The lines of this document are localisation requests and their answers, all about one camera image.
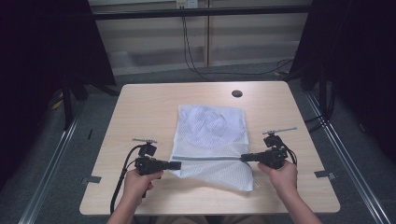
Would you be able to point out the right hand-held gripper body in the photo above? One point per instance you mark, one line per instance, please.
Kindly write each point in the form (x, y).
(274, 157)

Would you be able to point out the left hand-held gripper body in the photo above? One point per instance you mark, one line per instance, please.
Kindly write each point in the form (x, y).
(148, 165)

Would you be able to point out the white mesh laundry bag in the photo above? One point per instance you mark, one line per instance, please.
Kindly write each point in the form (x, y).
(214, 174)

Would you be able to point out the person's left hand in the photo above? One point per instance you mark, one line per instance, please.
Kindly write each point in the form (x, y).
(137, 186)

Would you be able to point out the person's right hand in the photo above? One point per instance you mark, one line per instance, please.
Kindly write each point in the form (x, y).
(285, 180)

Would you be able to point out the white garment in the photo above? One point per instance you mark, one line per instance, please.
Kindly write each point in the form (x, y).
(211, 124)

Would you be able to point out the black curtain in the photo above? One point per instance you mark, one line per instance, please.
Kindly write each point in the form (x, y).
(358, 62)
(37, 62)

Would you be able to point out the black horizontal bar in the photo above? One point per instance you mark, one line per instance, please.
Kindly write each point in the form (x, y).
(202, 12)

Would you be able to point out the grey metal table bracket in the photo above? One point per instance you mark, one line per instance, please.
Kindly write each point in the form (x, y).
(325, 175)
(91, 179)

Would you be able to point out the metal floor rail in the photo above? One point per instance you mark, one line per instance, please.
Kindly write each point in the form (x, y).
(351, 174)
(46, 180)

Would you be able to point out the white wall outlet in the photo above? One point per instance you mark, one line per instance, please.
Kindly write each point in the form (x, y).
(186, 3)

